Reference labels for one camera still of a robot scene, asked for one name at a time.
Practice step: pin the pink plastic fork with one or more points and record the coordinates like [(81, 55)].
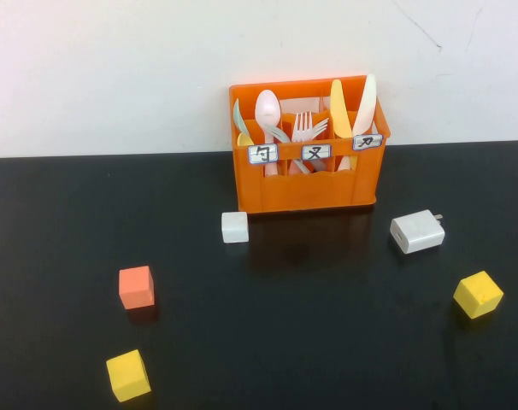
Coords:
[(301, 132)]

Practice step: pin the pink plastic spoon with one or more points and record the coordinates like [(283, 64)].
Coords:
[(267, 107)]

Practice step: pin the orange plastic cutlery crate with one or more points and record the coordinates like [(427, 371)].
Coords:
[(306, 192)]

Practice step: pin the white foam cube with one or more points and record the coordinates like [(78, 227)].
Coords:
[(234, 227)]

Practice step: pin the paper label spoon character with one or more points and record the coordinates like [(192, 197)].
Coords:
[(263, 154)]

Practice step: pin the yellow plastic spoon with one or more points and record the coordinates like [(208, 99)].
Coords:
[(244, 140)]

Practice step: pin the pale blue plastic fork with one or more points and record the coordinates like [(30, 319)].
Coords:
[(319, 128), (283, 136)]

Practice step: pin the paper label fork character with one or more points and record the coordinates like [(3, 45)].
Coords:
[(316, 152)]

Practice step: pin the pale green plastic spoon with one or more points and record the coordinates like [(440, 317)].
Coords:
[(237, 117)]

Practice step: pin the yellow plastic knife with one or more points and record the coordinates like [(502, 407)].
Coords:
[(339, 111)]

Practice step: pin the paper label knife character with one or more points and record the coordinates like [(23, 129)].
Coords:
[(367, 142)]

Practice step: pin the cream plastic knife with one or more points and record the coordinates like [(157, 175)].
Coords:
[(366, 107)]

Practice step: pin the orange foam cube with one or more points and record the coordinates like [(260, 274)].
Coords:
[(136, 288)]

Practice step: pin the yellow foam cube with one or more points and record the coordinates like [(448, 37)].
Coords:
[(478, 294), (128, 376)]

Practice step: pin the white USB wall charger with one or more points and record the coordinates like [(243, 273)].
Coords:
[(417, 232)]

